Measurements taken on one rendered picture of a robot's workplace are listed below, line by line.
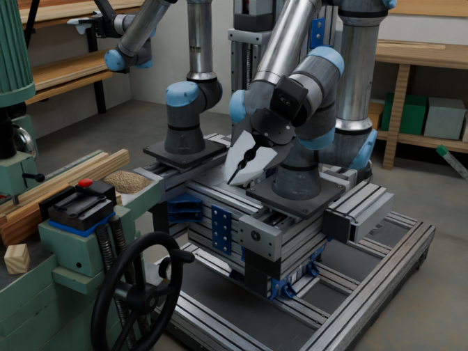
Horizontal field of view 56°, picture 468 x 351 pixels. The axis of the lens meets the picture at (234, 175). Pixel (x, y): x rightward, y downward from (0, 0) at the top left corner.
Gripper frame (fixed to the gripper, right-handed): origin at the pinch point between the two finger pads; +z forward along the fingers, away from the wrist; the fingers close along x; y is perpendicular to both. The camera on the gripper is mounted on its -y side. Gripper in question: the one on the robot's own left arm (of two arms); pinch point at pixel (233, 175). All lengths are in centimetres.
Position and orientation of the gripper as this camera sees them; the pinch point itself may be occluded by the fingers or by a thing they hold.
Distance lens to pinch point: 63.4
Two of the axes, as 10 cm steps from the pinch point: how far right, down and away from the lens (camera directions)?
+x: -8.1, -5.8, 0.9
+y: -2.6, 4.9, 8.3
